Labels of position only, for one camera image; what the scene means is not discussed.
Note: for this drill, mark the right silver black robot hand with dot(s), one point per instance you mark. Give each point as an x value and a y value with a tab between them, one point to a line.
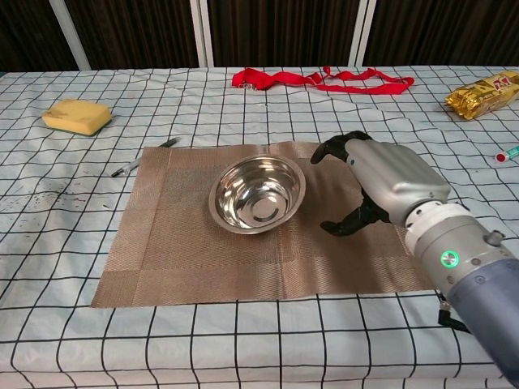
393	178

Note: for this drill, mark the stainless steel bowl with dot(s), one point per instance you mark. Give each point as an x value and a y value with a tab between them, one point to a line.
257	194

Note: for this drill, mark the brown woven placemat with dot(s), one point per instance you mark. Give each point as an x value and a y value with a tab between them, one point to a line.
182	251

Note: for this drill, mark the white checkered tablecloth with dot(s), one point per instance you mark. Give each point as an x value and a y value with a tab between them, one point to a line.
101	344

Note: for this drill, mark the green marker with red cap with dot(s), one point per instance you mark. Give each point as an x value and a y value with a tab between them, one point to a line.
507	155

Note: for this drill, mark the gold snack package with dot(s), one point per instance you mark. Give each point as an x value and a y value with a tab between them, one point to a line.
482	97

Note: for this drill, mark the black ballpoint pen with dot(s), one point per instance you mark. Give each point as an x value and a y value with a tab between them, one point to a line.
129	165

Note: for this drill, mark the yellow sponge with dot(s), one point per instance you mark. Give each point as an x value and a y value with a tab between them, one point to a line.
77	116

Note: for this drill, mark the white partition post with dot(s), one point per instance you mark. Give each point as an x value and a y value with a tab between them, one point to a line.
71	36
202	36
361	36

